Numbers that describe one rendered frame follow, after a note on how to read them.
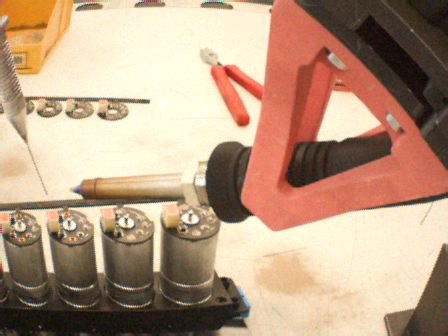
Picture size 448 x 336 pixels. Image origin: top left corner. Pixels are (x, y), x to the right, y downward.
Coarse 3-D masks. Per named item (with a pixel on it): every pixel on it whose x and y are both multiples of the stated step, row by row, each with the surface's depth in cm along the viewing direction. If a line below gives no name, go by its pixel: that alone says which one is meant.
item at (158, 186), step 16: (144, 176) 25; (160, 176) 25; (176, 176) 25; (192, 176) 24; (80, 192) 27; (96, 192) 26; (112, 192) 26; (128, 192) 26; (144, 192) 25; (160, 192) 25; (176, 192) 24; (192, 192) 24
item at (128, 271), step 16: (128, 224) 31; (112, 240) 30; (112, 256) 31; (128, 256) 30; (144, 256) 31; (112, 272) 31; (128, 272) 31; (144, 272) 31; (112, 288) 32; (128, 288) 31; (144, 288) 32; (128, 304) 32; (144, 304) 32
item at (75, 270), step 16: (64, 224) 30; (64, 256) 29; (80, 256) 30; (64, 272) 30; (80, 272) 30; (96, 272) 31; (64, 288) 31; (80, 288) 31; (96, 288) 31; (80, 304) 31
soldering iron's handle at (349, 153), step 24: (240, 144) 24; (312, 144) 22; (336, 144) 21; (360, 144) 21; (384, 144) 20; (216, 168) 23; (240, 168) 22; (288, 168) 22; (312, 168) 21; (336, 168) 21; (216, 192) 23; (240, 192) 22; (216, 216) 23; (240, 216) 23
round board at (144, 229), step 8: (120, 208) 32; (128, 208) 32; (120, 216) 31; (128, 216) 31; (136, 216) 31; (144, 216) 31; (136, 224) 31; (144, 224) 31; (152, 224) 31; (104, 232) 30; (112, 232) 30; (120, 232) 30; (128, 232) 30; (136, 232) 30; (144, 232) 31; (152, 232) 31; (120, 240) 30; (128, 240) 30; (136, 240) 30; (144, 240) 30
